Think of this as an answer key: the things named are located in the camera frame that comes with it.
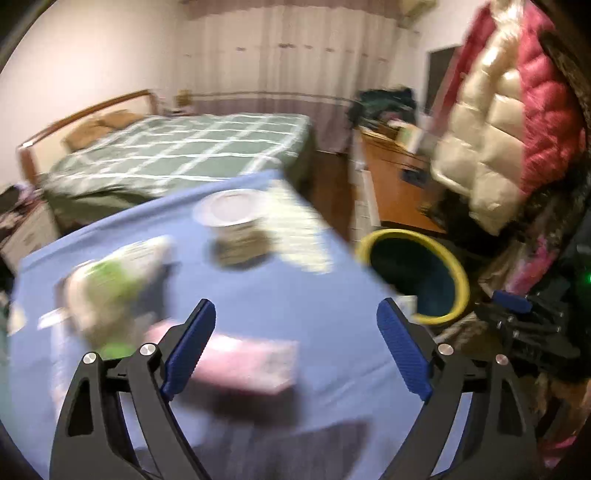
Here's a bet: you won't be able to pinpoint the pink strawberry milk carton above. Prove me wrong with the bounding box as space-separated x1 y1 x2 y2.
149 322 301 395

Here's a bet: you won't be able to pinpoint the clear green cap bottle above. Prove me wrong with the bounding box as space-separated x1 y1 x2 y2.
57 235 174 360

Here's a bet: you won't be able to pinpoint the yellow rimmed dark trash bin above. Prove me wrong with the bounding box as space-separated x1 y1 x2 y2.
356 229 470 326

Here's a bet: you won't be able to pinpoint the blue patterned tablecloth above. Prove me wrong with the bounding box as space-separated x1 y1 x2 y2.
1 184 422 479

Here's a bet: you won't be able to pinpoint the white yogurt cup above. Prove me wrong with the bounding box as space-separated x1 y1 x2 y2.
192 188 271 269

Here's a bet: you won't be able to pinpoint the wooden desk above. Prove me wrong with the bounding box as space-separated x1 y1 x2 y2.
349 129 445 237

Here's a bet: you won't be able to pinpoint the white bedside nightstand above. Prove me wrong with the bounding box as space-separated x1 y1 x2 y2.
1 203 60 274

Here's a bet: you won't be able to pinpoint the cream puffer jacket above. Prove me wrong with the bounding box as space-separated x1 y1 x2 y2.
431 1 524 235

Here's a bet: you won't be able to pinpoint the bed with green plaid duvet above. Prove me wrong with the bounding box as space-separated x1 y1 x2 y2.
41 113 315 225

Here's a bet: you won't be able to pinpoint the red puffer jacket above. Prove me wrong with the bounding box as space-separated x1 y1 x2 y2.
428 0 588 199

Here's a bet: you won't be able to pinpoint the clothes pile on desk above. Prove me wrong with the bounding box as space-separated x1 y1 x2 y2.
348 86 417 127

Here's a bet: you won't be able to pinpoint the brown right pillow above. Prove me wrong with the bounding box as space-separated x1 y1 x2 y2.
99 110 145 130

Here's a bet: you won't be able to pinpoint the brown pillow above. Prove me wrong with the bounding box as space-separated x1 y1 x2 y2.
63 119 113 152
99 110 145 130

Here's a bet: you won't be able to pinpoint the brown left pillow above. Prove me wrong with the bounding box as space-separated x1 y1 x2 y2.
63 119 113 152

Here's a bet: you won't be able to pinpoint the dark clothes pile on nightstand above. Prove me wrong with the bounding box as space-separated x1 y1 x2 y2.
1 182 42 230

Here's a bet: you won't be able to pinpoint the wooden headboard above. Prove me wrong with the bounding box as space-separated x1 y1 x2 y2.
16 89 159 186

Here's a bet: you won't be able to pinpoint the black television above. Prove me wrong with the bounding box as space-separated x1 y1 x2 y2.
423 45 460 115

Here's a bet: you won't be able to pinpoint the pink white striped curtain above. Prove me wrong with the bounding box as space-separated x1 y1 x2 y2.
177 1 403 153

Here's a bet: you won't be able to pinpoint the wall air conditioner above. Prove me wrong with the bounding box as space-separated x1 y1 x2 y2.
400 0 438 18

